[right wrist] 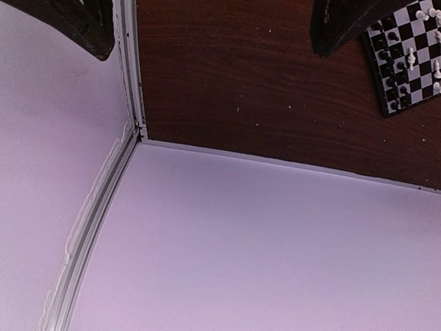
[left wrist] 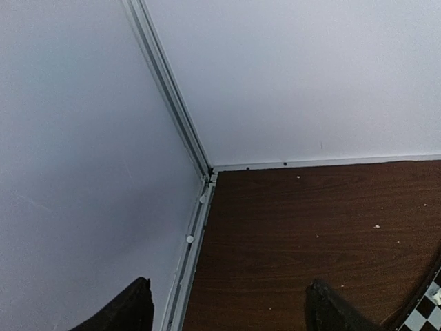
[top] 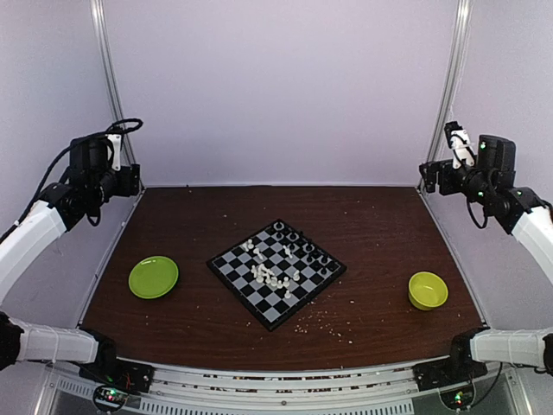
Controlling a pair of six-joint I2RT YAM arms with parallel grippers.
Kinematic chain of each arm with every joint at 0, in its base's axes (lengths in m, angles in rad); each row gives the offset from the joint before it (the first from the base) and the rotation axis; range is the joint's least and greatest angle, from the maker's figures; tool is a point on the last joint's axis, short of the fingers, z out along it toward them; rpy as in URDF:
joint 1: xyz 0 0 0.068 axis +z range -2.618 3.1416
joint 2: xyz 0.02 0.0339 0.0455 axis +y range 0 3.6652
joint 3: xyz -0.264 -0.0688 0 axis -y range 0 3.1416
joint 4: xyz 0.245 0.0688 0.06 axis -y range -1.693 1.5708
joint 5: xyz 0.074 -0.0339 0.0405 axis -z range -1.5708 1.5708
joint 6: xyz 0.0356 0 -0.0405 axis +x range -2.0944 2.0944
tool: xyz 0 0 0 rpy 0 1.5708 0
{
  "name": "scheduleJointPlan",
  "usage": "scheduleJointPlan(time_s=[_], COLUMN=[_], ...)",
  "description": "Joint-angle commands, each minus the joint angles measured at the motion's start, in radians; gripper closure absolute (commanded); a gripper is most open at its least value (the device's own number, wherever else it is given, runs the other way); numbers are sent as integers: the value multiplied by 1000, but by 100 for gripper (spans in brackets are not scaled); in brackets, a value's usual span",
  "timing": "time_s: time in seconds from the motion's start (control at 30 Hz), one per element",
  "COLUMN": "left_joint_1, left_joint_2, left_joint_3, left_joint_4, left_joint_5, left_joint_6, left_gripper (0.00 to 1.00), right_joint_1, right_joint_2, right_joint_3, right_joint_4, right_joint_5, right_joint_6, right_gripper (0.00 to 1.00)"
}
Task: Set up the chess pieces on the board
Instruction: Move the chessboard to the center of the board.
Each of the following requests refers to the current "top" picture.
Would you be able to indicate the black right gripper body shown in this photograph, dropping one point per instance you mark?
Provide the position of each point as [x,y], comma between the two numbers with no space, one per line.
[448,185]

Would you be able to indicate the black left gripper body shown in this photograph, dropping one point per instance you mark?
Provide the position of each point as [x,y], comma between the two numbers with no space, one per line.
[127,187]

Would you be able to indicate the black white chessboard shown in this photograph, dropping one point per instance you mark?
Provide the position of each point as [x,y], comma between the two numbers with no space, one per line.
[275,272]

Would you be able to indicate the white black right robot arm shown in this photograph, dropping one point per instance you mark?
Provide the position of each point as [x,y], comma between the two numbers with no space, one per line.
[486,176]

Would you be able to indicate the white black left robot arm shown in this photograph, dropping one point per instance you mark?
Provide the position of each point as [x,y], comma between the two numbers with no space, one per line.
[94,175]

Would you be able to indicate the green plate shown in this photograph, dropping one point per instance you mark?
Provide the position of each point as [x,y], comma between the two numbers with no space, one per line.
[153,277]

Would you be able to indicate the yellow-green bowl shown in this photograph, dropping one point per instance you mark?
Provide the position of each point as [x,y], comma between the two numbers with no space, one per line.
[427,291]

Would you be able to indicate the right aluminium frame post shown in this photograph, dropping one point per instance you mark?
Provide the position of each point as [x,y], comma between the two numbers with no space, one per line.
[456,59]

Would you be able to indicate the aluminium frame post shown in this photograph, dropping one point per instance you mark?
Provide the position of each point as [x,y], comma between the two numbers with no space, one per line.
[456,59]
[101,32]

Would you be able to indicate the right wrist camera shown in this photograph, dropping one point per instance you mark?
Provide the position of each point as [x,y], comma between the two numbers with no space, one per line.
[460,145]

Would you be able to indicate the left aluminium frame post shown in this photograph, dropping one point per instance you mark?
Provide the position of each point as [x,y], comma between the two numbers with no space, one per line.
[101,32]

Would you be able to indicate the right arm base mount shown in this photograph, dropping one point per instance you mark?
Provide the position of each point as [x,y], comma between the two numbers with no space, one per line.
[449,378]

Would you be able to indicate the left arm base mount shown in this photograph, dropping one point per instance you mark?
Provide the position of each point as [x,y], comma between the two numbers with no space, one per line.
[115,386]

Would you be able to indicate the aluminium front rail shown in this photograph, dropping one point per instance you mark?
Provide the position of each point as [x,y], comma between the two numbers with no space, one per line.
[387,389]

